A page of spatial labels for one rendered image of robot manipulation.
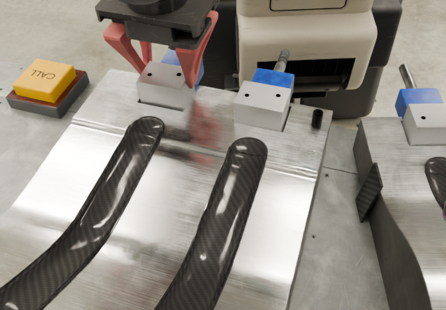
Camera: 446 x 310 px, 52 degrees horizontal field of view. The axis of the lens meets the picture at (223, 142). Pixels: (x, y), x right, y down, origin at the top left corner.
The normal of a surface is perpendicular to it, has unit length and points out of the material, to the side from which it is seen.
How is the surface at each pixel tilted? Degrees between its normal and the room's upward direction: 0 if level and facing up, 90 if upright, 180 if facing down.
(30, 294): 28
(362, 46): 98
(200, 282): 18
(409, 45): 0
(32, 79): 0
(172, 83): 1
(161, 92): 91
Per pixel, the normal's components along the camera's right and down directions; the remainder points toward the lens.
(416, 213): -0.03, -0.92
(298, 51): 0.02, 0.83
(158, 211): -0.05, -0.64
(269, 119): -0.31, 0.71
